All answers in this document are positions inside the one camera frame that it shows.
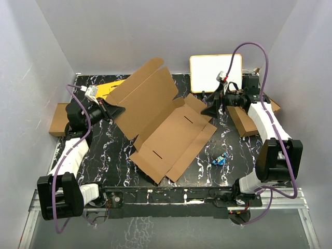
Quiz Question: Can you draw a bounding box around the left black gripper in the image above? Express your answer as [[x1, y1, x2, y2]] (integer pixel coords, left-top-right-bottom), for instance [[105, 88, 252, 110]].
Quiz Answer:
[[84, 98, 126, 128]]

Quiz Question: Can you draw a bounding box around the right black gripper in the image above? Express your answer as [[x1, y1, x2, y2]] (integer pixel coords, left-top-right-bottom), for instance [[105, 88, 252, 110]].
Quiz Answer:
[[201, 84, 245, 118]]

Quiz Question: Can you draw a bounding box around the cardboard box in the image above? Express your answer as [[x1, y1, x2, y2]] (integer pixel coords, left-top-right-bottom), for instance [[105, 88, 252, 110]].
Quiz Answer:
[[106, 57, 217, 184], [49, 103, 68, 137], [227, 95, 281, 140]]

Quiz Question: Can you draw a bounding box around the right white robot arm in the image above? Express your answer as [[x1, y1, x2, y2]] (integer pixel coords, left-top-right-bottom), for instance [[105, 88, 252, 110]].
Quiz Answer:
[[201, 72, 303, 206]]

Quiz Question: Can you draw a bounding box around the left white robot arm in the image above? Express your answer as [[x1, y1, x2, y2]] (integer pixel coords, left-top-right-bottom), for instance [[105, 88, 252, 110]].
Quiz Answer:
[[37, 98, 126, 220]]

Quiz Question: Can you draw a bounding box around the yellow pad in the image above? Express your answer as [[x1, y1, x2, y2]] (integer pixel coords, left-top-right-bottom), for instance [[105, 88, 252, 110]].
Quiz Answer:
[[96, 80, 125, 99]]

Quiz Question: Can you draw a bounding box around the blue toy car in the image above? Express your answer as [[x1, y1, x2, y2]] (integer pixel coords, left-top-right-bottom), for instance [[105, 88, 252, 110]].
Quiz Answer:
[[212, 152, 228, 166]]

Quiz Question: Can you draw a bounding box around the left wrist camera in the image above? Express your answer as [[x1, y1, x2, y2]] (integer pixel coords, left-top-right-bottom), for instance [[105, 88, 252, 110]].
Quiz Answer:
[[78, 85, 99, 105]]

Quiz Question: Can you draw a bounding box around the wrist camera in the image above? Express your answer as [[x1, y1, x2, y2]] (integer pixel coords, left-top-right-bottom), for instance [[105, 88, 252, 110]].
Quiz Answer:
[[78, 85, 99, 105], [216, 71, 228, 84]]

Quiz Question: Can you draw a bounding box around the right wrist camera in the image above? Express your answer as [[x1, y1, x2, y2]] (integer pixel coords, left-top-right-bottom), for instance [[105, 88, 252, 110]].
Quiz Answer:
[[216, 71, 228, 84]]

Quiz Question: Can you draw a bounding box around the white board yellow frame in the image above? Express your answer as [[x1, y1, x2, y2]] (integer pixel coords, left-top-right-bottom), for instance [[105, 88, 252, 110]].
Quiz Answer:
[[189, 54, 242, 93]]

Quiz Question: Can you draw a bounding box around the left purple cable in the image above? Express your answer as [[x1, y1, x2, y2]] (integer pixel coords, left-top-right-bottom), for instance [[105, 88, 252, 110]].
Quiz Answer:
[[51, 84, 96, 234]]

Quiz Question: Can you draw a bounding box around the purple cable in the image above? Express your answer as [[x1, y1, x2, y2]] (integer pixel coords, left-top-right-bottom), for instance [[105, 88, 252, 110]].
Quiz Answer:
[[224, 42, 299, 226], [51, 84, 96, 234]]

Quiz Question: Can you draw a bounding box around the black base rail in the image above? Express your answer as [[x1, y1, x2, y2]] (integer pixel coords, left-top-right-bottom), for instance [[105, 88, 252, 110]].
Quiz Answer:
[[84, 187, 262, 220]]

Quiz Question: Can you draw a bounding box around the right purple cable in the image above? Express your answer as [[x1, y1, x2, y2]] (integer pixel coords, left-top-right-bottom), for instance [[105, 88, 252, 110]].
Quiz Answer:
[[224, 42, 299, 226]]

